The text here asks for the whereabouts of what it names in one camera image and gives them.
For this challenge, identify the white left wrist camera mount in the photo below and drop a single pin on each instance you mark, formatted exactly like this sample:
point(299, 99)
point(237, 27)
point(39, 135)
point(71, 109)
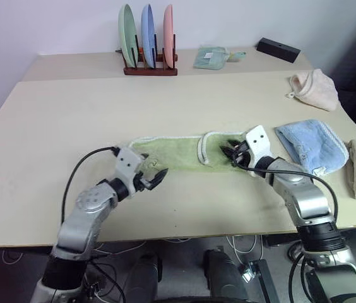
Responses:
point(127, 161)

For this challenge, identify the pink plate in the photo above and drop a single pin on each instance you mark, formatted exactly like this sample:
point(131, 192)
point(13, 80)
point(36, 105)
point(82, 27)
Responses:
point(168, 31)

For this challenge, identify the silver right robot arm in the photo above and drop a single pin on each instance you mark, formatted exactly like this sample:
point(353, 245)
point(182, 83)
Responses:
point(309, 197)

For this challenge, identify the light green towel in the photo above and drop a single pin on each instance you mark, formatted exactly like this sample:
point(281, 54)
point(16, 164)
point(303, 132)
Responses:
point(178, 155)

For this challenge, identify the light blue towel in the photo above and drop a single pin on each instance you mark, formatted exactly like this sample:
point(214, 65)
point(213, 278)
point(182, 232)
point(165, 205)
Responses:
point(310, 145)

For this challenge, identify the pale pink towel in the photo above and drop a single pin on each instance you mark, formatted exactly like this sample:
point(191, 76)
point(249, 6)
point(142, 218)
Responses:
point(317, 89)

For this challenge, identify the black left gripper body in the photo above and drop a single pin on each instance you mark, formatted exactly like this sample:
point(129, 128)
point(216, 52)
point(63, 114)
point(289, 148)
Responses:
point(141, 182)

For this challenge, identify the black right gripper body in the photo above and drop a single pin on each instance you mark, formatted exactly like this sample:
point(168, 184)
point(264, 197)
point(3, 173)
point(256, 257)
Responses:
point(242, 155)

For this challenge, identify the blue plate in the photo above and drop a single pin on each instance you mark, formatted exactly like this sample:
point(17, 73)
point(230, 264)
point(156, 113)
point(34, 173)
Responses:
point(148, 31)

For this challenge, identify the green plate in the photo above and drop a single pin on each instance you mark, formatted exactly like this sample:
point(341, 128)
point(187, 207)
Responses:
point(126, 31)

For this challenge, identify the black table foot bar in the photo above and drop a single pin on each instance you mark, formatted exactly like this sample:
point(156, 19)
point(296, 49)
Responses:
point(264, 281)

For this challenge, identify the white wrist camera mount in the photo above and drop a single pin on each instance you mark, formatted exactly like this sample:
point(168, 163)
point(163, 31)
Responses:
point(257, 139)
point(127, 161)

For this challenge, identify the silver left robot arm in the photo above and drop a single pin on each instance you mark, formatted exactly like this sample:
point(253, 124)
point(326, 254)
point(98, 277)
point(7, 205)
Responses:
point(81, 222)

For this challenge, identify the brown wooden plate rack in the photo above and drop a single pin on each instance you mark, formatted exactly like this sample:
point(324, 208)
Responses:
point(150, 71)

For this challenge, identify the black rectangular box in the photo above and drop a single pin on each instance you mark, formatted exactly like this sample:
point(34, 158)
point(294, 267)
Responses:
point(278, 50)

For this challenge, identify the dark rounded shape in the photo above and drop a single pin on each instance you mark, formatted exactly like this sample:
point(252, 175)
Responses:
point(143, 277)
point(223, 274)

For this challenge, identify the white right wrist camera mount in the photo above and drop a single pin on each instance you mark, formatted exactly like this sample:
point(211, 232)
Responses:
point(257, 139)

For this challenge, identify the folded teal towel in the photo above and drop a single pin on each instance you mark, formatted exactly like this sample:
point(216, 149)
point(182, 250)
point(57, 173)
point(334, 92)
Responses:
point(211, 62)

